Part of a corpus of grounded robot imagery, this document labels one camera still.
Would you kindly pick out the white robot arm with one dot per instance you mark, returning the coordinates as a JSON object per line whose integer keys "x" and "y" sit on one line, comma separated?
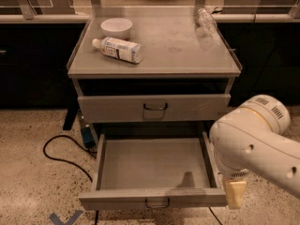
{"x": 250, "y": 139}

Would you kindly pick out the clear plastic bottle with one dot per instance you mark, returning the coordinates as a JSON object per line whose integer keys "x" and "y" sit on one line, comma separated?
{"x": 206, "y": 22}

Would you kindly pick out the white bowl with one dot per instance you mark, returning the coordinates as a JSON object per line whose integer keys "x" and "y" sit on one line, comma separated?
{"x": 117, "y": 28}

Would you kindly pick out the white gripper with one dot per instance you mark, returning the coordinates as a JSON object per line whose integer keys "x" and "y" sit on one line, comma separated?
{"x": 234, "y": 174}

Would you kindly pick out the blue power box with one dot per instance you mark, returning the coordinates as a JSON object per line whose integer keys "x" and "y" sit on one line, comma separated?
{"x": 87, "y": 137}

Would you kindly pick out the white labelled plastic bottle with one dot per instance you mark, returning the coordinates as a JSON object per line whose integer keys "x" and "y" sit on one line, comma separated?
{"x": 119, "y": 49}

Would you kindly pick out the grey top drawer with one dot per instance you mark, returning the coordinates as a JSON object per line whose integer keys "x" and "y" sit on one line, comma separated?
{"x": 115, "y": 109}

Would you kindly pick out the grey drawer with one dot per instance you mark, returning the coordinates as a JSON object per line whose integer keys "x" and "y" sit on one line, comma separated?
{"x": 115, "y": 109}
{"x": 154, "y": 173}

